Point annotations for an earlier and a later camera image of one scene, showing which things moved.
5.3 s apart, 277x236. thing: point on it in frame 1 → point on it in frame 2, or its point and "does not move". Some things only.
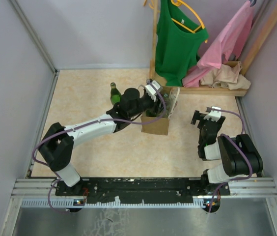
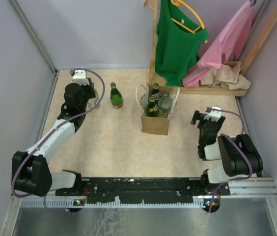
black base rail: [139, 191] does not move
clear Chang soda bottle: [166, 96] → [92, 102]
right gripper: [199, 116] does not move
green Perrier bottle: [115, 94] does not move
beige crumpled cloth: [227, 76] does not move
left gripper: [158, 107] → [90, 88]
